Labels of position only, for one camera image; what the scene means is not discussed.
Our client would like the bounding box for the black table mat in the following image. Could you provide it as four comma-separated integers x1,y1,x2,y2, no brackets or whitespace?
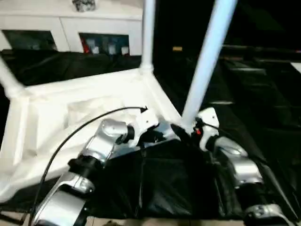
0,46,301,222

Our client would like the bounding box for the white glass-door cabinet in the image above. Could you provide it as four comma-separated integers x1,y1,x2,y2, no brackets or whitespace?
0,0,144,56

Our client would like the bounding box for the white plastic table top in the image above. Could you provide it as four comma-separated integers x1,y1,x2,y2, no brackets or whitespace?
0,65,186,205

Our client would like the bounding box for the bag of black parts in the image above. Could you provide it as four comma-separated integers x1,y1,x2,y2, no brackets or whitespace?
72,0,97,12

